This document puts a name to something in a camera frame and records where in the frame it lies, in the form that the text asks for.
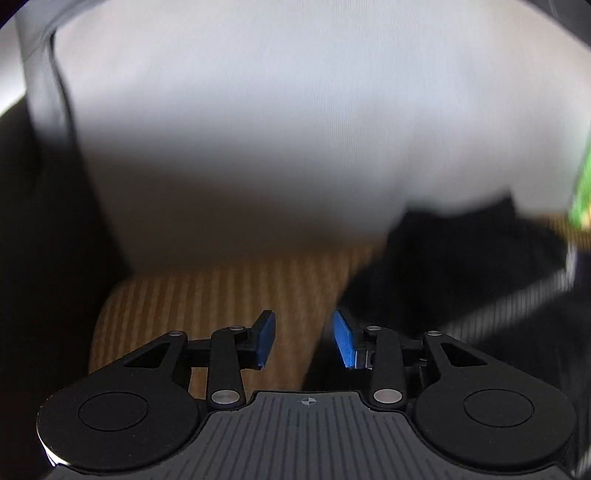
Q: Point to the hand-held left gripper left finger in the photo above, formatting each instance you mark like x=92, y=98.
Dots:
x=267, y=339

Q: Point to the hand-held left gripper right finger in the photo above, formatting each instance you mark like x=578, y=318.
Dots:
x=342, y=341

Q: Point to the black garment with patterned stripe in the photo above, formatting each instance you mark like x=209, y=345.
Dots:
x=443, y=286

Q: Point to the green object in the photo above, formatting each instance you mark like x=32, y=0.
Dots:
x=582, y=194

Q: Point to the black sofa frame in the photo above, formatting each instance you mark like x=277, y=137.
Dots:
x=46, y=277

